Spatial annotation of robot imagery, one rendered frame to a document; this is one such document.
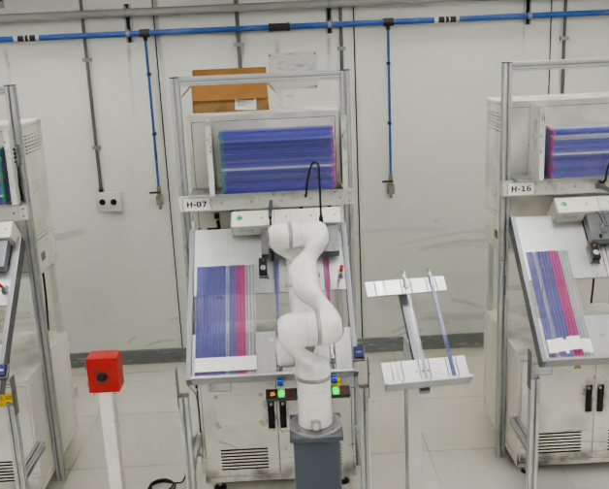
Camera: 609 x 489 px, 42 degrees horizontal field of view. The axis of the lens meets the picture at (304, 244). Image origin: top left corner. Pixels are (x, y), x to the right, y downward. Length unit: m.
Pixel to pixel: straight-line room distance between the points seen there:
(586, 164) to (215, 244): 1.68
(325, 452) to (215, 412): 0.96
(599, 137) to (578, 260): 0.55
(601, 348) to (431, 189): 1.99
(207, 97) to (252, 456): 1.68
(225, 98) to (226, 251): 0.75
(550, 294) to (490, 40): 2.05
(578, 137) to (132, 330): 3.10
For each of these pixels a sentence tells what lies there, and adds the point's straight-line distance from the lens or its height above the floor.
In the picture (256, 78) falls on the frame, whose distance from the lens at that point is 3.50.
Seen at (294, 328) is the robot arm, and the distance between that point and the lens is 2.66.
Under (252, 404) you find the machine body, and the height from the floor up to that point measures 0.45.
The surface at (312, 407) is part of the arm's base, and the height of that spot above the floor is 0.80.
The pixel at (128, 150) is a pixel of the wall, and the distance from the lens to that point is 5.07.
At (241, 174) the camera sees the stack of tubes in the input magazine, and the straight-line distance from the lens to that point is 3.47.
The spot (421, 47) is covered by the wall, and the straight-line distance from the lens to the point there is 5.00.
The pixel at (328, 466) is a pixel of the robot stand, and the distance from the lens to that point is 2.86.
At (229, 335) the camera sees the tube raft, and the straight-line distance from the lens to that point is 3.32.
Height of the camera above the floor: 2.01
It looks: 14 degrees down
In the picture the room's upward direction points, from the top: 3 degrees counter-clockwise
